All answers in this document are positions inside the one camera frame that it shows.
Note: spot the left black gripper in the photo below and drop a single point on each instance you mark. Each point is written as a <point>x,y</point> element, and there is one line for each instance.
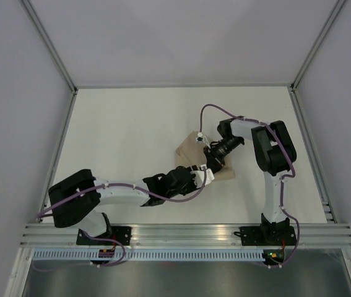
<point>192,186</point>

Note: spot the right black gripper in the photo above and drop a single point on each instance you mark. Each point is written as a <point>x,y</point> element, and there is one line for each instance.
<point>215,162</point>

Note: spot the beige cloth napkin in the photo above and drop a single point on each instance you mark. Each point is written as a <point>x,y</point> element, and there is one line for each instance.
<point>190,153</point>

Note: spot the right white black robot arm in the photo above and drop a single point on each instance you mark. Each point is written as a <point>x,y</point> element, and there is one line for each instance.
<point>275,154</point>

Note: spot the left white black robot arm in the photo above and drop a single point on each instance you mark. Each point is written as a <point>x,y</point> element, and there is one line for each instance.
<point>76,198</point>

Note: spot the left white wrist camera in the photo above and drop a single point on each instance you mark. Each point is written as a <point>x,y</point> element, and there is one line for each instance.
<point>204,176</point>

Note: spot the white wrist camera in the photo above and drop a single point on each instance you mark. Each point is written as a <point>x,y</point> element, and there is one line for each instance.
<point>201,138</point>
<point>204,176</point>

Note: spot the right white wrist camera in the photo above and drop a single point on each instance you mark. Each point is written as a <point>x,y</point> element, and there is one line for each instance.
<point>201,138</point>

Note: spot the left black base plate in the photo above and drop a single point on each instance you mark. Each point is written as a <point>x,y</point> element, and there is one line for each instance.
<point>107,236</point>

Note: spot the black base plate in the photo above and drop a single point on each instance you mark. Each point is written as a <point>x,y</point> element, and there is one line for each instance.
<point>256,236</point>
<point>107,236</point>

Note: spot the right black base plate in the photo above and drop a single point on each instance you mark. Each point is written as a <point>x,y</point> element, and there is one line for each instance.
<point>256,236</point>

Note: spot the aluminium mounting rail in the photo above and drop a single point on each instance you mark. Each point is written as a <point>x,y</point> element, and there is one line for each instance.
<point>312,236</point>

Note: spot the white slotted cable duct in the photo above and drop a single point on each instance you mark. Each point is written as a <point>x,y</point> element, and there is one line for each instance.
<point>253,255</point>

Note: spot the left aluminium frame post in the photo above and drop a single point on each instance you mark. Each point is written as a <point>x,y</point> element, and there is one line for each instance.
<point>40,29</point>

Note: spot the aluminium frame post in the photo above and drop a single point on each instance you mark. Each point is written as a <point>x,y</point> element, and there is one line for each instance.
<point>40,29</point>
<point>318,42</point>

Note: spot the right aluminium frame post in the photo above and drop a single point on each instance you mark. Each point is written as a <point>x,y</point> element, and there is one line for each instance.
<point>318,42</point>

